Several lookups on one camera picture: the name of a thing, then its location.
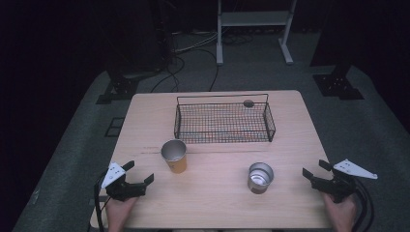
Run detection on black wire basket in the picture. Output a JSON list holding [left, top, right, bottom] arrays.
[[173, 93, 277, 145]]

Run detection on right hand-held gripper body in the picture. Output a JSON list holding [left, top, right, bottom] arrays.
[[310, 159, 379, 204]]

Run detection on grey tape strip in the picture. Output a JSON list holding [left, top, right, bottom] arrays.
[[88, 196, 109, 208]]

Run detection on silver and brown cup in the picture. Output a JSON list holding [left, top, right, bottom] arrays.
[[247, 161, 275, 195]]

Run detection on grey floor cables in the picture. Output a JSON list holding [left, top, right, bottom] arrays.
[[173, 30, 219, 54]]

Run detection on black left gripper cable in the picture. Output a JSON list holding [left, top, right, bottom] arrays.
[[93, 172, 109, 232]]

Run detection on person's right hand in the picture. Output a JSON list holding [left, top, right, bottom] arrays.
[[322, 192, 357, 232]]

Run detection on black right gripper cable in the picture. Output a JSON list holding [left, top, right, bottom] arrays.
[[351, 178, 375, 232]]

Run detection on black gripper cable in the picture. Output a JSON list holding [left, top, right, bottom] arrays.
[[351, 178, 375, 232], [93, 172, 109, 232]]

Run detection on white metal stand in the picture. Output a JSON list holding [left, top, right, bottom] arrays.
[[216, 0, 298, 67]]

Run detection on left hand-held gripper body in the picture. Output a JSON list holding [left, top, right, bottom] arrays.
[[101, 161, 147, 202]]

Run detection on black stand base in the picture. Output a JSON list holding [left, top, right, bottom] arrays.
[[311, 62, 366, 101], [95, 69, 153, 105]]

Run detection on orange cup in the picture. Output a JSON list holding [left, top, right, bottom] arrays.
[[161, 138, 189, 175]]

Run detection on person's left hand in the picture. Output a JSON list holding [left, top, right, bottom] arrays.
[[105, 196, 138, 232]]

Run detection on black floor cable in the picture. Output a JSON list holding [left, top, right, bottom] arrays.
[[192, 47, 220, 93], [150, 56, 187, 94]]

